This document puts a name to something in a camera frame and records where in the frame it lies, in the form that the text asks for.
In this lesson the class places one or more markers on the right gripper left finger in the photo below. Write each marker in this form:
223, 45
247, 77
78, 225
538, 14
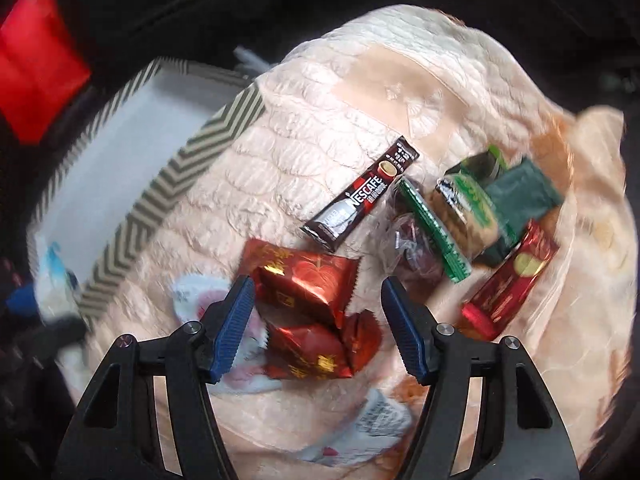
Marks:
114, 433

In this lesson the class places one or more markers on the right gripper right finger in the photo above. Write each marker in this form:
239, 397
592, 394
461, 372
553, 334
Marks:
520, 433

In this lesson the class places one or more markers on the white pink snack packet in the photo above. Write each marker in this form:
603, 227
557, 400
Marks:
232, 352

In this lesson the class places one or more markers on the white blue candy packet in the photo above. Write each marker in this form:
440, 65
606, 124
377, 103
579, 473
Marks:
54, 291

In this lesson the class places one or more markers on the red foil snack packet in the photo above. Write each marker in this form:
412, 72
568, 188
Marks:
314, 284
310, 350

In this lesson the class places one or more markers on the green cow biscuit packet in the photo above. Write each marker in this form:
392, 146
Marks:
458, 218

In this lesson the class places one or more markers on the dark green snack packet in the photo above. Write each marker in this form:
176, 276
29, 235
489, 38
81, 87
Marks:
521, 194

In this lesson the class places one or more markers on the white printed packet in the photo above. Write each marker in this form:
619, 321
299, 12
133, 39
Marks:
380, 424

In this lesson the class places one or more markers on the red green-apple snack bar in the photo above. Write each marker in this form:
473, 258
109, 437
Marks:
497, 302

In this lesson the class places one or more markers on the clear wrapped red dates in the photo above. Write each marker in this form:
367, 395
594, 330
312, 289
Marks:
405, 250

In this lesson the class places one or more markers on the black green small packet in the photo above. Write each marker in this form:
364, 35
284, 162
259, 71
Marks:
484, 167

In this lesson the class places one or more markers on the Nescafe coffee stick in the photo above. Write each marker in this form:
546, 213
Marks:
331, 226

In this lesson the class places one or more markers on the striped white tray box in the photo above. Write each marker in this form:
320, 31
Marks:
140, 152

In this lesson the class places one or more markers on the red bag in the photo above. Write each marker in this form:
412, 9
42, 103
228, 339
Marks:
41, 69

